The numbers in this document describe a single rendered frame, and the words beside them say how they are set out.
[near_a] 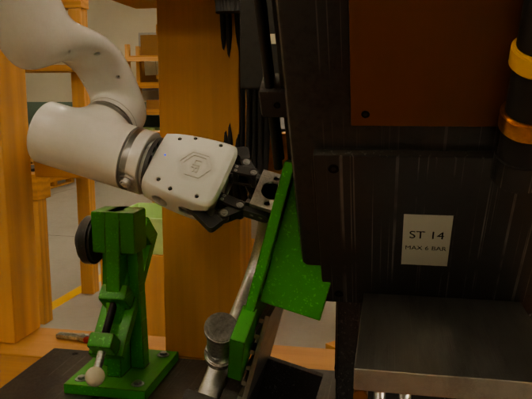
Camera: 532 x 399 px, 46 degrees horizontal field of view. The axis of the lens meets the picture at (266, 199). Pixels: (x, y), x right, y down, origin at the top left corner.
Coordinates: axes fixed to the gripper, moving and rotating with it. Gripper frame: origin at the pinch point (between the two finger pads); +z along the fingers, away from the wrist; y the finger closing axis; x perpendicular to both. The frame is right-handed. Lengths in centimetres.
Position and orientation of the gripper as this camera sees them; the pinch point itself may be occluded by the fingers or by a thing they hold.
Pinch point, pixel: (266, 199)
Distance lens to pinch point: 80.0
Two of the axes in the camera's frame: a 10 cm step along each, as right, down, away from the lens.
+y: 3.2, -7.9, 5.3
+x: -0.4, 5.4, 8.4
